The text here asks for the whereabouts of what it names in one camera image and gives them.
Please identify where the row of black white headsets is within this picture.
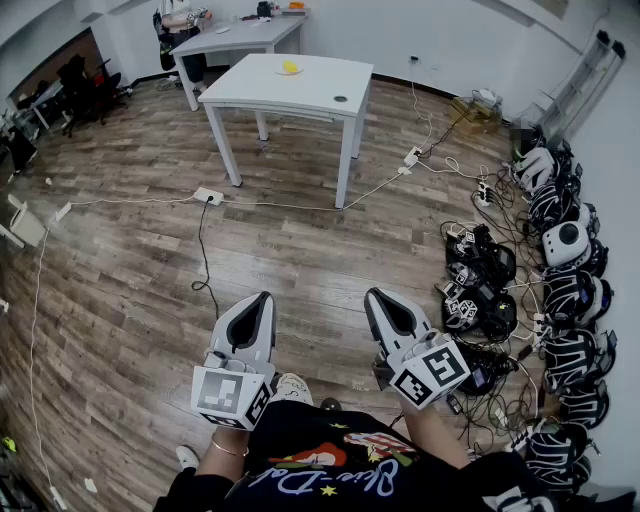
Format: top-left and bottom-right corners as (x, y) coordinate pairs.
(508, 133), (620, 494)

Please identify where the white square power strip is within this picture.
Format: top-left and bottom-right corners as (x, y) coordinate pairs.
(193, 186), (226, 207)

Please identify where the long white floor cable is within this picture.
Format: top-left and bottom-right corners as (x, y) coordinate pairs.
(28, 193), (201, 501)

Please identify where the person's left forearm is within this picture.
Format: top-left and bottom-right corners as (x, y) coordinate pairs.
(194, 424), (251, 477)

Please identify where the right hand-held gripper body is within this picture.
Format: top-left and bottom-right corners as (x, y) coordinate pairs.
(372, 329), (473, 413)

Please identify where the person's right forearm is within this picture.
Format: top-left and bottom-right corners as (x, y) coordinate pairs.
(402, 399), (474, 470)

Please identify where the long grey table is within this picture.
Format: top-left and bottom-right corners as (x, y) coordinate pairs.
(169, 8), (309, 112)

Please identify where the pile of spare black grippers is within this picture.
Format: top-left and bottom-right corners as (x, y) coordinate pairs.
(438, 222), (520, 342)

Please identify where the person's patterned white shoe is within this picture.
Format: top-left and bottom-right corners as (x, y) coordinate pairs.
(275, 372), (314, 406)

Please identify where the black red office chair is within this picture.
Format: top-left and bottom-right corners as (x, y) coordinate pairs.
(92, 58), (127, 126)

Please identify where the black floor cable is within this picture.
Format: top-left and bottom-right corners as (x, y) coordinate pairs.
(191, 200), (222, 321)

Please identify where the white round-domed headset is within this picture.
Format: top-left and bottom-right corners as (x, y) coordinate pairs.
(541, 220), (592, 268)

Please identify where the white square table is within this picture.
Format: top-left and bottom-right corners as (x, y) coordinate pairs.
(198, 53), (375, 210)

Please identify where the white metal shelf rack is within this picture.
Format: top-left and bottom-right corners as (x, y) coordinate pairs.
(538, 28), (627, 147)

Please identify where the tangle of black cables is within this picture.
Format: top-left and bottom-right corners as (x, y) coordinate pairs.
(439, 164), (551, 451)

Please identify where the white cable between power strips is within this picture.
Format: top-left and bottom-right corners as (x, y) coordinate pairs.
(222, 167), (416, 213)

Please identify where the cardboard box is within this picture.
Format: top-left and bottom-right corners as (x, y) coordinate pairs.
(448, 96), (502, 136)

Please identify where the person's black printed t-shirt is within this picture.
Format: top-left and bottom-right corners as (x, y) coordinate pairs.
(154, 399), (640, 512)

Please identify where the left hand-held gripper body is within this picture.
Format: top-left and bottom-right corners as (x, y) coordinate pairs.
(191, 348), (278, 432)

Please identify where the white cable from wall outlet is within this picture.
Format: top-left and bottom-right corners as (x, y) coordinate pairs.
(410, 59), (435, 151)

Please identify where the thin gold bracelet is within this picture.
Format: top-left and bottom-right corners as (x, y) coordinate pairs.
(209, 438), (250, 458)

